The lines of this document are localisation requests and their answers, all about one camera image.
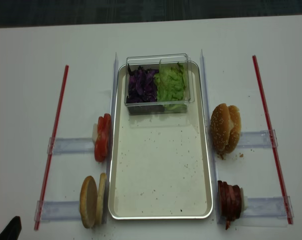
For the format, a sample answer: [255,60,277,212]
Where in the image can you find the clear rail behind top buns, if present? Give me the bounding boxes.
[237,129,278,149]

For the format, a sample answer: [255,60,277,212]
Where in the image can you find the sesame bun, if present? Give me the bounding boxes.
[210,103,231,153]
[224,105,242,154]

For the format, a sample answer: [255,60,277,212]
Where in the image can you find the red tomato slices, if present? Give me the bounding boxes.
[94,113,112,163]

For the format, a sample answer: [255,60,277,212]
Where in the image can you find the clear rail behind tomato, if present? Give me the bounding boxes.
[47,137,95,155]

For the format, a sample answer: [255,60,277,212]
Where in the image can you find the left clear vertical rail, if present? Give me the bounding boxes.
[102,53,119,224]

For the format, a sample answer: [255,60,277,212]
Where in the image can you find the clear rail behind bottom buns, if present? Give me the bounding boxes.
[34,200,81,222]

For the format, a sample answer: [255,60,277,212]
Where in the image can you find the purple cabbage leaves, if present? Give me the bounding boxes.
[126,66,159,104]

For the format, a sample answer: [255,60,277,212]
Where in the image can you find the sesame top bun front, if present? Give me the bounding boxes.
[210,103,231,153]

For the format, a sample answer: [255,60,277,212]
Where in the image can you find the red strip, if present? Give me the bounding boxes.
[34,65,69,231]
[252,55,294,225]

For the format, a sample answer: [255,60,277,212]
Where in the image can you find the white pusher block meat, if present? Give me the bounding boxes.
[240,187,248,214]

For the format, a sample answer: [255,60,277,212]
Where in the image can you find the right red strip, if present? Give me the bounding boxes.
[252,55,294,225]

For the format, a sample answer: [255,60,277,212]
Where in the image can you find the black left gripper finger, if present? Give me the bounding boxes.
[0,216,22,240]

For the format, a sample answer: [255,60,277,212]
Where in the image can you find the clear plastic salad container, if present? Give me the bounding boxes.
[124,53,195,115]

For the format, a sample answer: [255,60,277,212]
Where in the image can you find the clear vertical rail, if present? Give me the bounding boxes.
[200,49,224,225]
[102,53,119,224]

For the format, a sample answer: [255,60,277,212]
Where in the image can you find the white pusher block tomato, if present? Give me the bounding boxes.
[91,123,99,144]

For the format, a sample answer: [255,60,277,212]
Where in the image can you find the green lettuce leaves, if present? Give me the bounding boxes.
[154,61,187,102]

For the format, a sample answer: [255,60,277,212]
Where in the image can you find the right clear vertical rail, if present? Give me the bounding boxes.
[200,49,224,225]

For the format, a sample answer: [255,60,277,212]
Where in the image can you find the sesame top bun rear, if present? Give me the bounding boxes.
[224,105,242,154]

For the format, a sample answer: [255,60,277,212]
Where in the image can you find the clear rail behind buns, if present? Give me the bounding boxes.
[237,129,278,149]
[34,200,81,222]

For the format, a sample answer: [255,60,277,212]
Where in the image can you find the bun slice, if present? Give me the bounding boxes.
[79,175,98,229]
[95,173,107,225]

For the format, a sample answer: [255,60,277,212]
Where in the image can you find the clear rail behind meat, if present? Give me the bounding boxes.
[241,196,294,219]

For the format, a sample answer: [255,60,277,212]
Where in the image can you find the left red strip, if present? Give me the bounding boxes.
[34,65,69,231]

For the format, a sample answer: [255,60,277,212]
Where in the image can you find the metal baking tray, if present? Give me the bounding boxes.
[108,62,213,220]

